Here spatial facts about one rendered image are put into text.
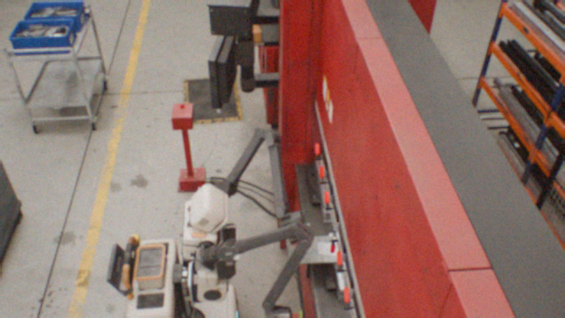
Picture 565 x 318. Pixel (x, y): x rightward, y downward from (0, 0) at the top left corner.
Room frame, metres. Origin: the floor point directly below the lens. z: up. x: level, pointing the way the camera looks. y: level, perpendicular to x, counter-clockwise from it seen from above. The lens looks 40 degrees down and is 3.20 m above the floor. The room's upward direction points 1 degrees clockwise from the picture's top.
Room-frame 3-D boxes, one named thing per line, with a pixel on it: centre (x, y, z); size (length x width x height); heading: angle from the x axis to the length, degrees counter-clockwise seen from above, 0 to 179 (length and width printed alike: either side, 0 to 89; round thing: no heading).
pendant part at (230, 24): (3.08, 0.31, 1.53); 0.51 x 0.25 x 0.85; 176
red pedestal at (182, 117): (3.43, 0.81, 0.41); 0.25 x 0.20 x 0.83; 95
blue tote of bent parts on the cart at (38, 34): (4.39, 2.23, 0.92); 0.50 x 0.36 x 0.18; 97
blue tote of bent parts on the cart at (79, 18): (4.81, 2.26, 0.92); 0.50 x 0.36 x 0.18; 97
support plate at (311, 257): (1.86, -0.16, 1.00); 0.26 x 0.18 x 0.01; 95
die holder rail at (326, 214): (2.42, -0.26, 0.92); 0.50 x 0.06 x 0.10; 5
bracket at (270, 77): (3.14, 0.08, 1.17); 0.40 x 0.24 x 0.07; 5
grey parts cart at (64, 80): (4.56, 2.23, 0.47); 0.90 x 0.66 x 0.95; 7
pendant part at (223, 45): (3.04, 0.40, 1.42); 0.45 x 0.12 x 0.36; 176
